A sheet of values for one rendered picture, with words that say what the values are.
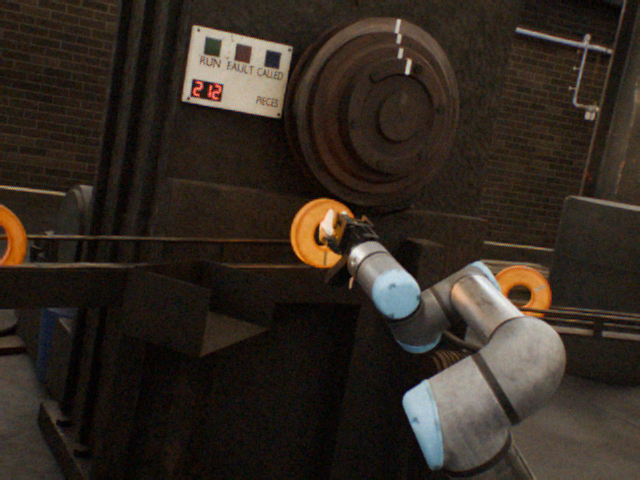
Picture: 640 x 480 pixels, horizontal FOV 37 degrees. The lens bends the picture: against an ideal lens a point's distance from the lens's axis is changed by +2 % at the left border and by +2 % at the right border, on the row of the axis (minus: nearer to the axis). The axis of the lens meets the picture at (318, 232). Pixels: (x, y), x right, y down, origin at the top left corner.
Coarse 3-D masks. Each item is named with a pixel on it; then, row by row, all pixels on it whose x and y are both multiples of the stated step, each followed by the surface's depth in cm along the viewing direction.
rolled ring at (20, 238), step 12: (0, 204) 204; (0, 216) 203; (12, 216) 204; (12, 228) 204; (12, 240) 205; (24, 240) 206; (12, 252) 205; (24, 252) 206; (0, 264) 205; (12, 264) 206
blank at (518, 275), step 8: (504, 272) 250; (512, 272) 250; (520, 272) 250; (528, 272) 250; (536, 272) 250; (496, 280) 251; (504, 280) 251; (512, 280) 250; (520, 280) 250; (528, 280) 250; (536, 280) 249; (544, 280) 249; (504, 288) 251; (536, 288) 250; (544, 288) 249; (504, 296) 251; (536, 296) 250; (544, 296) 250; (528, 304) 251; (536, 304) 250; (544, 304) 250; (528, 312) 251
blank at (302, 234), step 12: (312, 204) 212; (324, 204) 213; (336, 204) 214; (300, 216) 211; (312, 216) 212; (324, 216) 213; (300, 228) 211; (312, 228) 212; (300, 240) 212; (312, 240) 213; (300, 252) 212; (312, 252) 213; (324, 252) 215; (312, 264) 214; (324, 264) 215
